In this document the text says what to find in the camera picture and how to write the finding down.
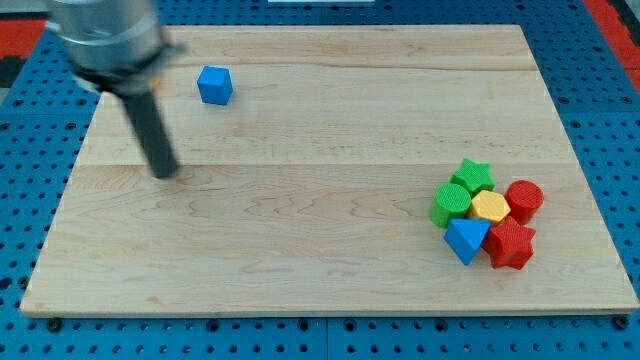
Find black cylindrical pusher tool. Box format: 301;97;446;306
121;91;179;179

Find blue cube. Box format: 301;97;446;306
197;66;233;106

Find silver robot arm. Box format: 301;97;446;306
46;0;186;97

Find green cylinder block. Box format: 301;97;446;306
429;183;471;228

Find red star block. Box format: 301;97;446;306
482;216;536;270

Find wooden board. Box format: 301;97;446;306
21;25;639;318

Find red cylinder block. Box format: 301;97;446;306
504;180;544;225

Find blue triangular prism block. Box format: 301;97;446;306
444;219;491;266

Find green star block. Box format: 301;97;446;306
450;158;496;197

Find yellow hexagon block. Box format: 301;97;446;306
466;190;511;224

